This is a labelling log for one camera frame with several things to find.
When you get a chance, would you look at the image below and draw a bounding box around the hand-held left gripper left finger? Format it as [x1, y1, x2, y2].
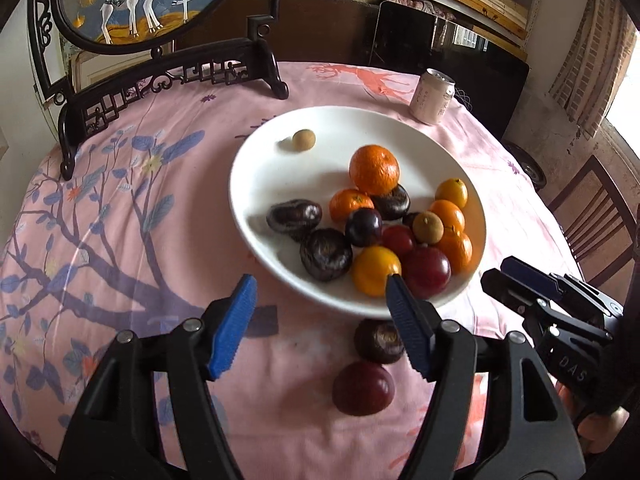
[55, 274, 258, 480]

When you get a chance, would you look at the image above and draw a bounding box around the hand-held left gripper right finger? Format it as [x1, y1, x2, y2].
[385, 274, 586, 480]

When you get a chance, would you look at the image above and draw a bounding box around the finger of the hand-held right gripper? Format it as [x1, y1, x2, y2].
[481, 269, 548, 315]
[501, 256, 563, 296]

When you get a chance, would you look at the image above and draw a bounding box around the dark purple passion fruit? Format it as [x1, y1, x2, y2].
[372, 184, 411, 221]
[354, 318, 406, 365]
[266, 200, 323, 235]
[299, 228, 354, 281]

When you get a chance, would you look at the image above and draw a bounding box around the yellow-orange round fruit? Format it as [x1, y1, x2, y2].
[434, 178, 469, 210]
[351, 245, 402, 297]

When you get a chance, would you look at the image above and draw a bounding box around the dark red plum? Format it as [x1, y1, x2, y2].
[331, 361, 395, 417]

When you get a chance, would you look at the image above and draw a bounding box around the red cherry tomato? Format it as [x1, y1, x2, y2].
[382, 224, 417, 258]

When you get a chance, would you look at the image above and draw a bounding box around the orange mandarin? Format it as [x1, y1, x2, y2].
[348, 144, 401, 196]
[328, 188, 375, 223]
[428, 199, 466, 233]
[437, 230, 473, 275]

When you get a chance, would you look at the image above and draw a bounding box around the white plate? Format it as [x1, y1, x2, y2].
[229, 106, 487, 320]

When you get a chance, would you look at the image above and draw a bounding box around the person's right hand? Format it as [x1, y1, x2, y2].
[555, 381, 631, 456]

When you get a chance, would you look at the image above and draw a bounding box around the black wheel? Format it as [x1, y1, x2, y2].
[505, 142, 547, 191]

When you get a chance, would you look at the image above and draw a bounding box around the brown wooden chair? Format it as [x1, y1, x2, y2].
[547, 155, 640, 286]

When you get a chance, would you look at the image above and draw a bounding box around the pink beverage can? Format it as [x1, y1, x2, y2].
[409, 68, 457, 126]

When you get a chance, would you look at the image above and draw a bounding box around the stack of wooden boards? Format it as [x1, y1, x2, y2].
[425, 0, 530, 43]

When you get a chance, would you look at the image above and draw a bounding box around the pink folded cloth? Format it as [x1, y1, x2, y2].
[385, 0, 458, 22]

